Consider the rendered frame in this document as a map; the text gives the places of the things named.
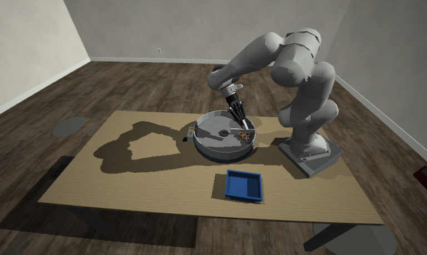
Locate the blue shallow tray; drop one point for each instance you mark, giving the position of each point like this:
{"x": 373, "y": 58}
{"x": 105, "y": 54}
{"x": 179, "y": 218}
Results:
{"x": 243, "y": 186}

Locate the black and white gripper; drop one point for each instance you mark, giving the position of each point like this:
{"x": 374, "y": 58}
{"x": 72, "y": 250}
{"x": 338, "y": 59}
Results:
{"x": 236, "y": 108}

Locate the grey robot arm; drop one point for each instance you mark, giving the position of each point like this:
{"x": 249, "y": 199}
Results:
{"x": 294, "y": 66}

